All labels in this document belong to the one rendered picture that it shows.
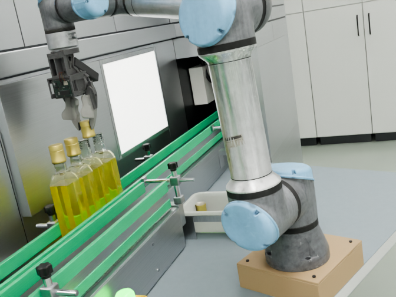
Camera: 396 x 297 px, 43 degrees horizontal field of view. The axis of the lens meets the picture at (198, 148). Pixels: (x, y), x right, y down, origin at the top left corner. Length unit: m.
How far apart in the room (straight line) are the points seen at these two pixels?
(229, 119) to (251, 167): 0.10
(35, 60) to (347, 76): 3.82
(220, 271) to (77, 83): 0.61
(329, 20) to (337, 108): 0.83
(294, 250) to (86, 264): 0.46
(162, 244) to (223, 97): 0.55
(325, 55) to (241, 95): 3.97
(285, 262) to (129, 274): 0.37
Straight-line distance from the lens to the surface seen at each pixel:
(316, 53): 4.92
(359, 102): 4.96
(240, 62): 0.96
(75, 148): 1.29
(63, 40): 1.29
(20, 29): 1.45
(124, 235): 1.25
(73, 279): 1.09
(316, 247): 1.18
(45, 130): 1.42
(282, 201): 1.03
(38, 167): 1.39
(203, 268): 1.39
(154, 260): 1.34
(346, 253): 1.24
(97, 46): 1.70
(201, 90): 2.41
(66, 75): 1.30
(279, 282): 1.19
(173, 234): 1.44
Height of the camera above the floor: 1.39
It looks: 14 degrees down
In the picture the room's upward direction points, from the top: 10 degrees counter-clockwise
